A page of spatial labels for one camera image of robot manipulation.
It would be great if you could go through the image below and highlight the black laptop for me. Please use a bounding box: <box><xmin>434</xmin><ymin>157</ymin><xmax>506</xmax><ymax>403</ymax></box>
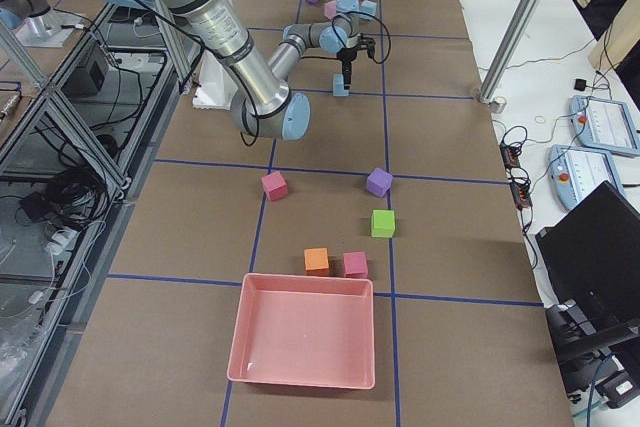
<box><xmin>536</xmin><ymin>181</ymin><xmax>639</xmax><ymax>370</ymax></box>

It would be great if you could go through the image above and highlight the orange foam block near pink bin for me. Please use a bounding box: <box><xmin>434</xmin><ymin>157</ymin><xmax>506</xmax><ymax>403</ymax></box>
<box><xmin>303</xmin><ymin>247</ymin><xmax>330</xmax><ymax>277</ymax></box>

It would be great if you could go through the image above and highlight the light pink foam block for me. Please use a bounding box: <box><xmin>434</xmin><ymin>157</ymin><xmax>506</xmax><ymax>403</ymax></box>
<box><xmin>323</xmin><ymin>0</ymin><xmax>337</xmax><ymax>20</ymax></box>

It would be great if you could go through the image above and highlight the small metal cylinder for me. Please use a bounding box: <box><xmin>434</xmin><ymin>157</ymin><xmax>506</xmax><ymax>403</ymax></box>
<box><xmin>489</xmin><ymin>96</ymin><xmax>507</xmax><ymax>115</ymax></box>

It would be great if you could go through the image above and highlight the pink plastic bin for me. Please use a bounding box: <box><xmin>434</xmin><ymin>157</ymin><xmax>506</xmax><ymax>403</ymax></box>
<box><xmin>227</xmin><ymin>273</ymin><xmax>376</xmax><ymax>390</ymax></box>

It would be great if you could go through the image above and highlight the aluminium frame post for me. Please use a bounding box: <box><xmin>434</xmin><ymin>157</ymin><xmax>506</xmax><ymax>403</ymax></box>
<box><xmin>477</xmin><ymin>0</ymin><xmax>541</xmax><ymax>110</ymax></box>

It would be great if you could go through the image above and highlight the teach pendant tablet near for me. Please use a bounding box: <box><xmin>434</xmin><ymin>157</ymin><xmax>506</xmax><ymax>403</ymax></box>
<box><xmin>549</xmin><ymin>144</ymin><xmax>626</xmax><ymax>211</ymax></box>

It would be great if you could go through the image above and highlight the light blue foam block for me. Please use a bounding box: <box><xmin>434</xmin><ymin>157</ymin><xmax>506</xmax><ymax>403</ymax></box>
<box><xmin>359</xmin><ymin>0</ymin><xmax>378</xmax><ymax>21</ymax></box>
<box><xmin>332</xmin><ymin>74</ymin><xmax>349</xmax><ymax>97</ymax></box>

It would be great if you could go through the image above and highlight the teach pendant tablet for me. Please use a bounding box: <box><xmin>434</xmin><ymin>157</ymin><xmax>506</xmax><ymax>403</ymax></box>
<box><xmin>569</xmin><ymin>95</ymin><xmax>639</xmax><ymax>157</ymax></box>
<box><xmin>549</xmin><ymin>144</ymin><xmax>626</xmax><ymax>211</ymax></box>

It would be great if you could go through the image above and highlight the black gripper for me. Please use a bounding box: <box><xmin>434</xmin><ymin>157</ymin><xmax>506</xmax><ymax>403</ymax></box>
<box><xmin>336</xmin><ymin>46</ymin><xmax>358</xmax><ymax>86</ymax></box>

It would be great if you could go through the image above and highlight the dark pink block near bin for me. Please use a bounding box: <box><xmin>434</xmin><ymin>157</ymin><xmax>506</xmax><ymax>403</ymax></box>
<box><xmin>342</xmin><ymin>251</ymin><xmax>369</xmax><ymax>279</ymax></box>

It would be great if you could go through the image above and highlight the purple foam block near green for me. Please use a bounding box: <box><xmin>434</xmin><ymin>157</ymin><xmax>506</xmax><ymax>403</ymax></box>
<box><xmin>366</xmin><ymin>167</ymin><xmax>393</xmax><ymax>198</ymax></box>

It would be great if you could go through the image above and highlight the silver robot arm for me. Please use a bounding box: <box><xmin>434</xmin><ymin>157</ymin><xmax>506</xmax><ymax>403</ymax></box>
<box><xmin>104</xmin><ymin>0</ymin><xmax>362</xmax><ymax>141</ymax></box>
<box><xmin>1</xmin><ymin>0</ymin><xmax>51</xmax><ymax>30</ymax></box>

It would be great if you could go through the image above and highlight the teach pendant tablet far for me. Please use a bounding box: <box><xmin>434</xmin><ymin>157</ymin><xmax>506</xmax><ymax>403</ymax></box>
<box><xmin>569</xmin><ymin>95</ymin><xmax>639</xmax><ymax>157</ymax></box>

